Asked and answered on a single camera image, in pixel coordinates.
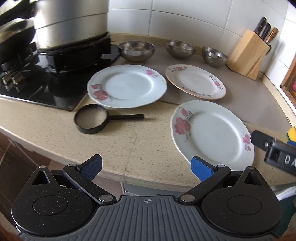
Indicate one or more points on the black riveted knife handle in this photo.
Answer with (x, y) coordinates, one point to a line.
(260, 25)

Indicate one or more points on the small orange-rimmed floral plate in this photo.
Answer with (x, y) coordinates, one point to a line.
(195, 81)

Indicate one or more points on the yellow green sponge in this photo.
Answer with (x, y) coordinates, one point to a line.
(291, 135)

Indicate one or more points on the large aluminium pot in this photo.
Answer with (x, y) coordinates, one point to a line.
(59, 23)

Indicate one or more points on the brown wooden knife handle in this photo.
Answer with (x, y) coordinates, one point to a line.
(272, 35)

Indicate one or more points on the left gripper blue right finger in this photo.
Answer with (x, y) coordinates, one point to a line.
(210, 177)

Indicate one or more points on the black gas stove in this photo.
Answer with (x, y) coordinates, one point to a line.
(56, 78)

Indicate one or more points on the wooden knife block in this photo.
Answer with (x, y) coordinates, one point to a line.
(248, 55)

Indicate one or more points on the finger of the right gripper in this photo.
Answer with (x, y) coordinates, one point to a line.
(261, 140)

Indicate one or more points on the black magnifying glass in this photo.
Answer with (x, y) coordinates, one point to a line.
(93, 118)

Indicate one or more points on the large white floral plate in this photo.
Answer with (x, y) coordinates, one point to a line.
(213, 133)
(126, 86)

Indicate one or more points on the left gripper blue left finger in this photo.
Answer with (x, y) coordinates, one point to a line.
(81, 177)

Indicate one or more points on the steel bowl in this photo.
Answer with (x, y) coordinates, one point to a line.
(179, 49)
(213, 57)
(136, 51)

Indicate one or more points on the black ribbed knife handle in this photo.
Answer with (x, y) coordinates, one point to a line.
(266, 27)

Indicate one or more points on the wooden window frame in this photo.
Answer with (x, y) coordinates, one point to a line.
(288, 84)

